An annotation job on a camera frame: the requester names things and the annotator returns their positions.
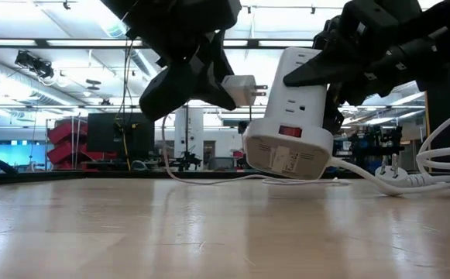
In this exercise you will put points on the black metal stand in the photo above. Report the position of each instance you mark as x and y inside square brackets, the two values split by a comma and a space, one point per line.
[187, 135]

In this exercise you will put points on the red storage bins stack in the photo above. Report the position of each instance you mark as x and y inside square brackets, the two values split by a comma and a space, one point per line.
[64, 133]

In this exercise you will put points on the white USB wall charger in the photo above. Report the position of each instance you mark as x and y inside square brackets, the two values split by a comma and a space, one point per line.
[240, 90]

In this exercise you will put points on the white pillar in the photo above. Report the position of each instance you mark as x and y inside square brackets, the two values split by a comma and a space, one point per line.
[197, 135]

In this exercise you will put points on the silver ceiling duct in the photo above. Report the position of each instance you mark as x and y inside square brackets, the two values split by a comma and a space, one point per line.
[0, 77]

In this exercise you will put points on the black ceiling camera cluster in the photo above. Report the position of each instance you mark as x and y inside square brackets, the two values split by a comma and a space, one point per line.
[35, 64]

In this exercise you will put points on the small black distant robot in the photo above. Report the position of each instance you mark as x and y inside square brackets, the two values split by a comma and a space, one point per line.
[187, 159]

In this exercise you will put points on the black aluminium table frame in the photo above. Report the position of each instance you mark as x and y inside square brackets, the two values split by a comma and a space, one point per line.
[93, 176]

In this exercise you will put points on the black horizontal frame beam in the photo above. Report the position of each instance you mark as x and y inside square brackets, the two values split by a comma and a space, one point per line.
[54, 42]

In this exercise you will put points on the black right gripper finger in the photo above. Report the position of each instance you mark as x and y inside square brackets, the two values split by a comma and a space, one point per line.
[333, 112]
[333, 69]

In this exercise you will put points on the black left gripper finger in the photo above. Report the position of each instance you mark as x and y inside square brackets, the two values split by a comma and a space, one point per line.
[218, 66]
[170, 91]

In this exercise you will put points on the blue lit screen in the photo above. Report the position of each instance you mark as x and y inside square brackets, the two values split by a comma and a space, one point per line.
[11, 153]

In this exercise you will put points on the black distant robot station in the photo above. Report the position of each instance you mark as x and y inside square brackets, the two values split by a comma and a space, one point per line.
[368, 143]

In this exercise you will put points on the white power strip tower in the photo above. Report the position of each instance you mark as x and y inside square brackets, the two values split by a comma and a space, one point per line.
[290, 155]

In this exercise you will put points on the black monitor panel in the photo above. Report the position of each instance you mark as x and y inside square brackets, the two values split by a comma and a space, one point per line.
[100, 135]

